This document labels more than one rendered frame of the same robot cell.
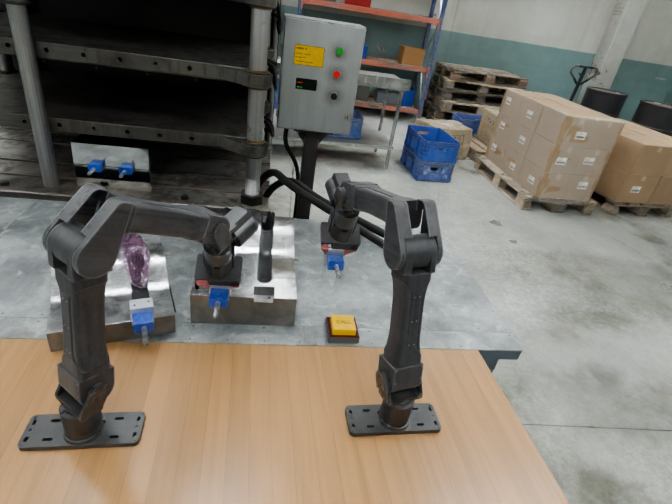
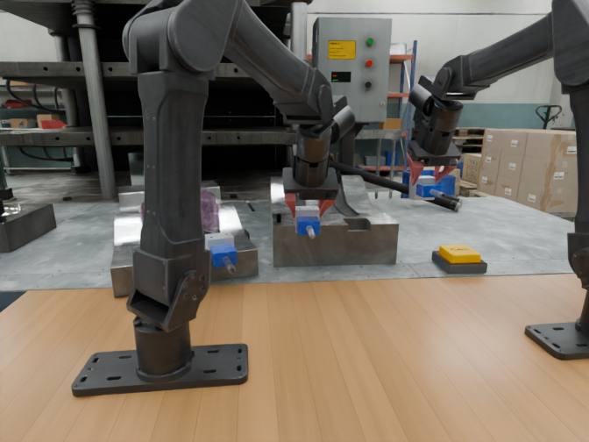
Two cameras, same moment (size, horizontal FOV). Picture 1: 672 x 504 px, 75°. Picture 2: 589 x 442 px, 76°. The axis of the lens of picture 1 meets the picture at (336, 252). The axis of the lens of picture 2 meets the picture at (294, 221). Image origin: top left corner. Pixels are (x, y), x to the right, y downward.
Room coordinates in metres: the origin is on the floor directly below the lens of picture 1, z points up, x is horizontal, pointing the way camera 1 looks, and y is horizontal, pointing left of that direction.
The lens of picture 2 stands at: (0.13, 0.20, 1.11)
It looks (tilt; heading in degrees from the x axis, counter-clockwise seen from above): 16 degrees down; 7
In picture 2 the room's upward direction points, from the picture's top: straight up
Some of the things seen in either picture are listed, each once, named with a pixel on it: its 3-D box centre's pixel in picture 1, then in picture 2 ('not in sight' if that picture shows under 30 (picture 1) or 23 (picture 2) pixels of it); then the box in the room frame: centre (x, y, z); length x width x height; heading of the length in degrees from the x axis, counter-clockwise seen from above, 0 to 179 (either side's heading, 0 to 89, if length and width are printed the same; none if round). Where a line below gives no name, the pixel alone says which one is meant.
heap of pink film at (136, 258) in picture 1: (113, 251); (179, 204); (0.95, 0.58, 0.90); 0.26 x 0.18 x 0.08; 29
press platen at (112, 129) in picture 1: (125, 121); (173, 146); (1.86, 1.00, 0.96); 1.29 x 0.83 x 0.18; 101
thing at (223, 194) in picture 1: (126, 164); (173, 187); (1.85, 1.01, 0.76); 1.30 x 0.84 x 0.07; 101
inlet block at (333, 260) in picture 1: (335, 264); (429, 190); (1.01, 0.00, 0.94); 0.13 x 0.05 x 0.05; 11
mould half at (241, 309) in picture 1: (249, 252); (319, 206); (1.11, 0.25, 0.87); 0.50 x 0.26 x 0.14; 11
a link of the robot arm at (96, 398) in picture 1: (80, 389); (164, 290); (0.51, 0.40, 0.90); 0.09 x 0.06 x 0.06; 60
